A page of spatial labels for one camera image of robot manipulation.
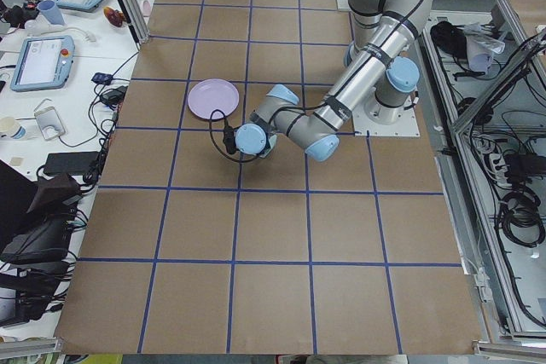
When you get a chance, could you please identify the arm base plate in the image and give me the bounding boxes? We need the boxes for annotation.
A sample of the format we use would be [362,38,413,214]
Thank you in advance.
[352,93,421,138]

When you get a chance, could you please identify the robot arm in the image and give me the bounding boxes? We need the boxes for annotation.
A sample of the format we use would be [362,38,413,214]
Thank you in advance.
[234,0,432,161]

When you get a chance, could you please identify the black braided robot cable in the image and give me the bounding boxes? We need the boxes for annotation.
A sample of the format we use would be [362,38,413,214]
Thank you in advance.
[207,108,261,164]

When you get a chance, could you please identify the lilac round plate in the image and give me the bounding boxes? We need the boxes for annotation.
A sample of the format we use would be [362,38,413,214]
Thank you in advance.
[188,78,239,120]

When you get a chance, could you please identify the black power brick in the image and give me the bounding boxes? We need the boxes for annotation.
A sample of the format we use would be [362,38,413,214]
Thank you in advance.
[43,151,99,176]

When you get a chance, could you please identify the coiled black cables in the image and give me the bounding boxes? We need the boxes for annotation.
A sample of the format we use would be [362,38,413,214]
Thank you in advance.
[494,188,545,250]

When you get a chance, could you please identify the near teach pendant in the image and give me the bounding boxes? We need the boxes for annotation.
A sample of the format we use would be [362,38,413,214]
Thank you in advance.
[10,36,75,92]

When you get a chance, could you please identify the light blue plastic cup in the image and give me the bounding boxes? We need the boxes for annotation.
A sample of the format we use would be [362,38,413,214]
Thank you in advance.
[37,0,65,26]

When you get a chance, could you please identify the red yellow mango toy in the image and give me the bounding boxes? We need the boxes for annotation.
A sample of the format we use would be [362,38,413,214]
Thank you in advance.
[102,6,126,27]

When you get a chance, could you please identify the paper coffee cup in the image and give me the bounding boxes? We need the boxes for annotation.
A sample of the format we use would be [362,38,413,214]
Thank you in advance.
[0,117,26,140]

